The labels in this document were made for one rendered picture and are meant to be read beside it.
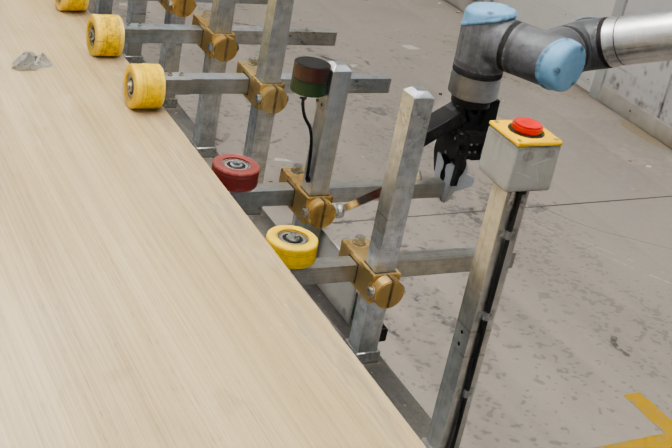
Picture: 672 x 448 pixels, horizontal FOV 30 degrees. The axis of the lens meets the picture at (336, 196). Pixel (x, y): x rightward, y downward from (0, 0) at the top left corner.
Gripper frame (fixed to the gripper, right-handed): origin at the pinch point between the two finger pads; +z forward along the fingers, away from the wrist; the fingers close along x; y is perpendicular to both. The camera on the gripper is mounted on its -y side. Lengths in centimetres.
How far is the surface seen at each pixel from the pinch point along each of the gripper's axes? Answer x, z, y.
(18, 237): -20, -9, -82
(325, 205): -8.6, -4.6, -28.3
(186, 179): -4, -9, -52
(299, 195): -3.8, -4.2, -30.9
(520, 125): -56, -41, -29
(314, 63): -4.7, -28.7, -32.5
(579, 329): 65, 85, 103
